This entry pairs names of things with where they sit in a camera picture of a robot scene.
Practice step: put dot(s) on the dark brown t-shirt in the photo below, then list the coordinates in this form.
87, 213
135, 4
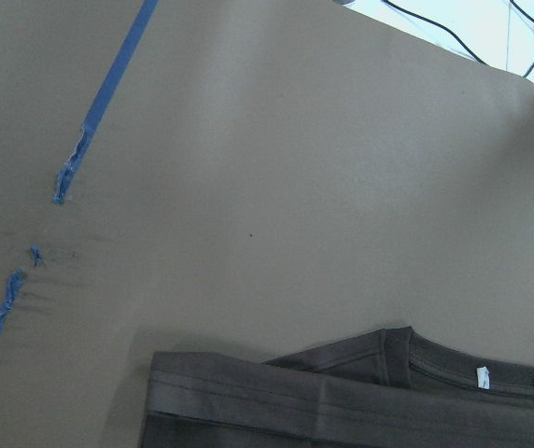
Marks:
386, 388

